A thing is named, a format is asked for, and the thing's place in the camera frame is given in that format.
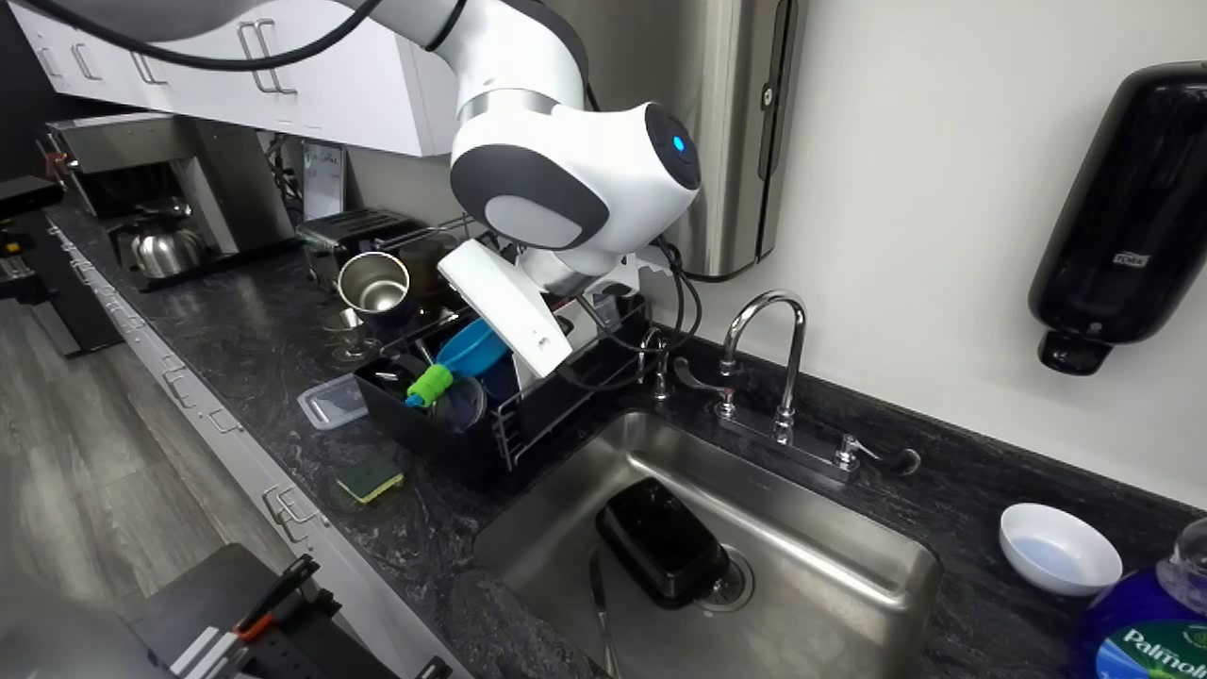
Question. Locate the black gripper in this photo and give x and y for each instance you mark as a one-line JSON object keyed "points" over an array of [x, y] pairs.
{"points": [[590, 308]]}

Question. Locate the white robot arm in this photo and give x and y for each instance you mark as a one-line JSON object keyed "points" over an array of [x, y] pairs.
{"points": [[528, 155]]}

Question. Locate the chrome sink faucet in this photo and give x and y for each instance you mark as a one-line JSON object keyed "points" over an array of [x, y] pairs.
{"points": [[770, 414]]}

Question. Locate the black container in sink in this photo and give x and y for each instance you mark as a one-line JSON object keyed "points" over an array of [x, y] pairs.
{"points": [[662, 543]]}

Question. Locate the stainless steel sink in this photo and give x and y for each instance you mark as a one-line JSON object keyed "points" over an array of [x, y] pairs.
{"points": [[812, 590]]}

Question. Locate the black dish rack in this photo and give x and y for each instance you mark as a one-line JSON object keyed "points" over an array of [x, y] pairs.
{"points": [[484, 423]]}

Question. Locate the stainless paper towel dispenser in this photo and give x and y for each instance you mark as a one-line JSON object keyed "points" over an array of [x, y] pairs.
{"points": [[722, 71]]}

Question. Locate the clear plastic food container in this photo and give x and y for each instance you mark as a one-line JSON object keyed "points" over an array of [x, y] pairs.
{"points": [[331, 406]]}

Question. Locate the green yellow sponge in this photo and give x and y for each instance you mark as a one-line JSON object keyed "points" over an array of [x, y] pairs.
{"points": [[370, 481]]}

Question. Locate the steel kettle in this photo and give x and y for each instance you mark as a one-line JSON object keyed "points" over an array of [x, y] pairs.
{"points": [[160, 247]]}

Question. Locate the black tool tray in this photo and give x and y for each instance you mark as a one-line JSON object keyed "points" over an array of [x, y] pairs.
{"points": [[280, 621]]}

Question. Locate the small white bowl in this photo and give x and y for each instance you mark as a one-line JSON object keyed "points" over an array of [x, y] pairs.
{"points": [[1056, 554]]}

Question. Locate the blue dish soap bottle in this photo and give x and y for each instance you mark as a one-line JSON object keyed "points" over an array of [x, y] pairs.
{"points": [[1150, 624]]}

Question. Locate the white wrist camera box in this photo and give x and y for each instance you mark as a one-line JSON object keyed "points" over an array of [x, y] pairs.
{"points": [[509, 303]]}

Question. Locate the blue funnel green handle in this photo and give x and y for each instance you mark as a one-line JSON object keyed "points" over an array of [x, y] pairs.
{"points": [[466, 357]]}

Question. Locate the black wall soap dispenser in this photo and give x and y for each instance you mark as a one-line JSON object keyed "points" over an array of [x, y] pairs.
{"points": [[1132, 229]]}

